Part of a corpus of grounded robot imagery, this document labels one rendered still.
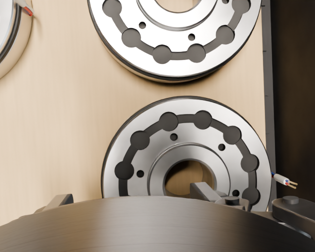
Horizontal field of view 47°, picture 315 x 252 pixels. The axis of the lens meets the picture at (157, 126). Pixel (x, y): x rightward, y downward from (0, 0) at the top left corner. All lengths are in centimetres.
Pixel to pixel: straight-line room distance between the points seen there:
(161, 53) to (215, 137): 6
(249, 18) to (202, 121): 7
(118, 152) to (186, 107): 5
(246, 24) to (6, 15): 14
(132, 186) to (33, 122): 8
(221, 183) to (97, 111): 9
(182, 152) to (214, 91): 6
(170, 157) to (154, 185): 2
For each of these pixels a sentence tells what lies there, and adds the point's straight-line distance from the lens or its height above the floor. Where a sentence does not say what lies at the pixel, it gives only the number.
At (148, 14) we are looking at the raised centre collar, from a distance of 21.
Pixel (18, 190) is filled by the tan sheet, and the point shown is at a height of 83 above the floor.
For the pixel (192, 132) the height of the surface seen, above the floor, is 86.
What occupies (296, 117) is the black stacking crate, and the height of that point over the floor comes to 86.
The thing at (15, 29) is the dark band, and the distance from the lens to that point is 23.
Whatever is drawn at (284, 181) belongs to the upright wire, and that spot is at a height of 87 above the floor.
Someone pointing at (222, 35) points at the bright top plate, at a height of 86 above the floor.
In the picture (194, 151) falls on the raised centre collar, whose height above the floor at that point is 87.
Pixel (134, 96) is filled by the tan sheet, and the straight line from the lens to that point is 24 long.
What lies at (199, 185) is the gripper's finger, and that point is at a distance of 16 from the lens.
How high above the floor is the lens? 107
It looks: 85 degrees down
